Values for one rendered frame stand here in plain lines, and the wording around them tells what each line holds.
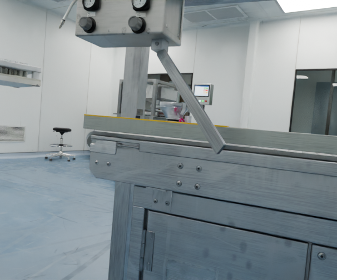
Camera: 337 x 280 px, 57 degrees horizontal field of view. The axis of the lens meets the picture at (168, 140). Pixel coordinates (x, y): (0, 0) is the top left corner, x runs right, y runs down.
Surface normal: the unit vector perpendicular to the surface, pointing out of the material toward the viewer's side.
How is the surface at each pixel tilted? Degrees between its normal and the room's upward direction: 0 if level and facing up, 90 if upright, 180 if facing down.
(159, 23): 90
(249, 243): 90
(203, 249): 90
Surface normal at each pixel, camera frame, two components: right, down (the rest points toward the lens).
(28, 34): 0.83, 0.10
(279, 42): -0.55, 0.00
